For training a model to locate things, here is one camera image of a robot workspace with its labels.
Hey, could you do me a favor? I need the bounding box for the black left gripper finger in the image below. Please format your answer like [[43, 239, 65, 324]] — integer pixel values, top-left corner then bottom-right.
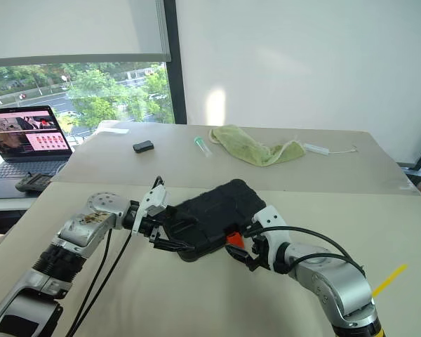
[[153, 239, 198, 253], [163, 206, 189, 226]]

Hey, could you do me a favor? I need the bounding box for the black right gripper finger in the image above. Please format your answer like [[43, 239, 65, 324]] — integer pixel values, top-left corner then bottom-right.
[[226, 244, 254, 261], [244, 258, 265, 273]]

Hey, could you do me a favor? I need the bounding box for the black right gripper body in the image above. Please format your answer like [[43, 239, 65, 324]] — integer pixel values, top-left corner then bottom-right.
[[247, 230, 274, 272]]

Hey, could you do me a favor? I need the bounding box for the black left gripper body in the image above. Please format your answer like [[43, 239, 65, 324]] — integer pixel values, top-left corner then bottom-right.
[[138, 206, 178, 246]]

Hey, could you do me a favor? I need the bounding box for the clear tube green cap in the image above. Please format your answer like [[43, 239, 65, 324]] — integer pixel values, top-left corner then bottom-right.
[[193, 136, 213, 158]]

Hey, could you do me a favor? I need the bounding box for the small black box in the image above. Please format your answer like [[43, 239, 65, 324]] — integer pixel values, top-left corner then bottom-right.
[[133, 140, 155, 154]]

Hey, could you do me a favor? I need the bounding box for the green towel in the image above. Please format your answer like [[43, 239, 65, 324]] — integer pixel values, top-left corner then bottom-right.
[[209, 124, 306, 168]]

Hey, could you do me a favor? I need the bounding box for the white paper slip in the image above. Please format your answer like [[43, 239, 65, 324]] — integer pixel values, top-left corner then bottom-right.
[[97, 126, 130, 135]]

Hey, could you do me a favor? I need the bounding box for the grey black calculator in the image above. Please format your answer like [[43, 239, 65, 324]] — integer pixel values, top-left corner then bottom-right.
[[14, 172, 53, 193]]

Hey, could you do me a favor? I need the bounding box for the yellow tape strip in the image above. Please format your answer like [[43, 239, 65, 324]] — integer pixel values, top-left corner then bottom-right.
[[371, 263, 409, 296]]

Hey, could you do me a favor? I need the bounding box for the open laptop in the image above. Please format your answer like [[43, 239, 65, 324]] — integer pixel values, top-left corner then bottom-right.
[[0, 105, 74, 200]]

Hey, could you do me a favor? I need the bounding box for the white roller blind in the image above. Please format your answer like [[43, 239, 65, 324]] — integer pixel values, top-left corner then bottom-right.
[[0, 0, 172, 68]]

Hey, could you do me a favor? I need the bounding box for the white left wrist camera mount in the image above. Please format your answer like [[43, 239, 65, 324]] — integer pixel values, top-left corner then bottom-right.
[[131, 185, 171, 236]]

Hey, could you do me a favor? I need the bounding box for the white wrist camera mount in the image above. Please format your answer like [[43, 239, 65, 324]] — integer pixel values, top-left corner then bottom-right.
[[131, 185, 171, 236], [251, 206, 289, 263]]

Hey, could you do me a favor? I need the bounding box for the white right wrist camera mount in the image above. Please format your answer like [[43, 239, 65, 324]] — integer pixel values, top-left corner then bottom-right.
[[251, 206, 289, 263]]

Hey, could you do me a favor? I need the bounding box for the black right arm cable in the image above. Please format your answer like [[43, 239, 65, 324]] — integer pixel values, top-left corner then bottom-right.
[[245, 225, 366, 278]]

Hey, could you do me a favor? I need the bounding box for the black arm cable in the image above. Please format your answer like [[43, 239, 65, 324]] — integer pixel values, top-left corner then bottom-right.
[[73, 233, 133, 337], [65, 224, 114, 337], [245, 225, 366, 278]]

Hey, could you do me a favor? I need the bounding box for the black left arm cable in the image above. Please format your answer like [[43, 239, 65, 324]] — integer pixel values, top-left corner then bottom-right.
[[65, 224, 114, 337], [73, 233, 133, 337]]

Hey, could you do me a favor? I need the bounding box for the white adapter with cable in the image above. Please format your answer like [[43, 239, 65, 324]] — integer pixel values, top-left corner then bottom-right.
[[303, 142, 359, 157]]

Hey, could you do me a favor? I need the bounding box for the black window frame post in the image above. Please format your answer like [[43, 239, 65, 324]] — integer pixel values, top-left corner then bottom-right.
[[163, 0, 187, 124]]

